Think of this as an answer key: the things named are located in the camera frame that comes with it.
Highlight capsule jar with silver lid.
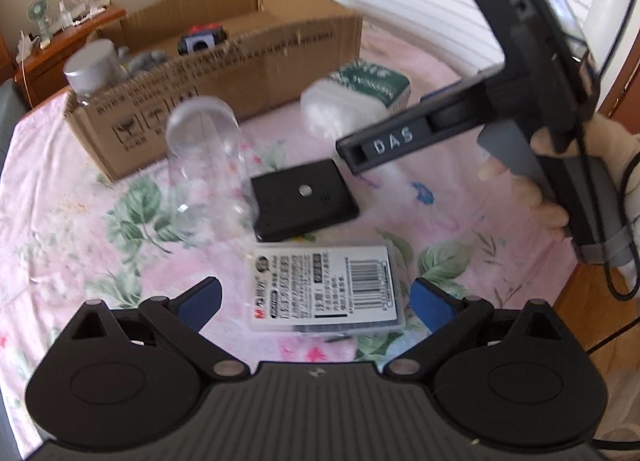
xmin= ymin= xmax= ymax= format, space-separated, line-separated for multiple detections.
xmin=63 ymin=39 xmax=129 ymax=106

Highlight clear pen refill case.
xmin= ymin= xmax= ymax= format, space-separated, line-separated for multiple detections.
xmin=247 ymin=244 xmax=405 ymax=335

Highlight wooden nightstand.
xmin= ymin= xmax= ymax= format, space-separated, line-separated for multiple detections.
xmin=14 ymin=5 xmax=127 ymax=108

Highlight black toy block red wheels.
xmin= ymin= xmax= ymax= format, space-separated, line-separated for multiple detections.
xmin=177 ymin=24 xmax=228 ymax=55

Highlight brown cardboard box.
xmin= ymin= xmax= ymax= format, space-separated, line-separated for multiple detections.
xmin=64 ymin=0 xmax=362 ymax=181

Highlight grey elephant toy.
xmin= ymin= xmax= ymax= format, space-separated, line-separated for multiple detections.
xmin=117 ymin=46 xmax=169 ymax=78

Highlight white power strip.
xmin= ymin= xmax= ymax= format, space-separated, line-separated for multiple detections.
xmin=15 ymin=32 xmax=34 ymax=65

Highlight small green desk fan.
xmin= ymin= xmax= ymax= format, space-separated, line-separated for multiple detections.
xmin=27 ymin=0 xmax=52 ymax=50

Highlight clear plastic jar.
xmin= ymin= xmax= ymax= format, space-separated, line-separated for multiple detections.
xmin=165 ymin=96 xmax=258 ymax=242

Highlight white medical cotton bottle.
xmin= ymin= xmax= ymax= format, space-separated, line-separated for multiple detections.
xmin=299 ymin=58 xmax=411 ymax=142

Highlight black square device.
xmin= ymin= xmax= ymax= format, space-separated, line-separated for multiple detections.
xmin=252 ymin=159 xmax=359 ymax=242

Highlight clear spray bottle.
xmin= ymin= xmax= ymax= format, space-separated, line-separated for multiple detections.
xmin=58 ymin=1 xmax=74 ymax=30

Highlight floral pink table cloth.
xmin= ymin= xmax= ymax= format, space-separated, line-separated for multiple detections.
xmin=0 ymin=26 xmax=584 ymax=457

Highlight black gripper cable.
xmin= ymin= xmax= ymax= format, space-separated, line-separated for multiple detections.
xmin=574 ymin=55 xmax=640 ymax=357

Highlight person's right hand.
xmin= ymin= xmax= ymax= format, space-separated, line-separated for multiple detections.
xmin=476 ymin=112 xmax=640 ymax=283

